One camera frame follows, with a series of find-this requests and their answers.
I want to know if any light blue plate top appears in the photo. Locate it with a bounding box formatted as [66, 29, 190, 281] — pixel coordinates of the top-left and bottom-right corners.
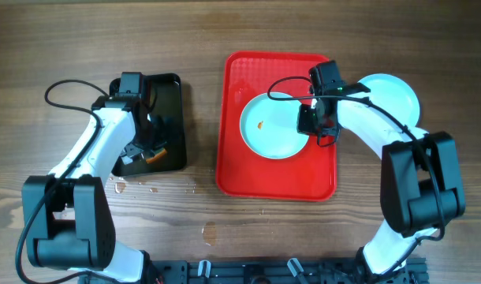
[239, 92, 309, 159]

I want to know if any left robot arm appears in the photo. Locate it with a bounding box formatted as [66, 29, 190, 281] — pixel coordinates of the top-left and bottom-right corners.
[15, 106, 163, 283]

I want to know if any black water tray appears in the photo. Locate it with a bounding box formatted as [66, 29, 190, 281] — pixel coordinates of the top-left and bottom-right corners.
[112, 73, 187, 177]

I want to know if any orange green scrub sponge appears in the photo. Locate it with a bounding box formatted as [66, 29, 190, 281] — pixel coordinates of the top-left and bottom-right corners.
[144, 148, 167, 164]

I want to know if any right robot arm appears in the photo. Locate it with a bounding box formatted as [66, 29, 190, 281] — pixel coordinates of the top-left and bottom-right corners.
[298, 91, 465, 283]

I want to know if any red plastic tray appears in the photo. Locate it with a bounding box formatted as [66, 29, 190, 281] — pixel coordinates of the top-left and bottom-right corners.
[216, 50, 337, 202]

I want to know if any light blue plate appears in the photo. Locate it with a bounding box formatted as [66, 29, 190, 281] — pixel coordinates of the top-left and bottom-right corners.
[359, 73, 420, 126]
[239, 92, 309, 159]

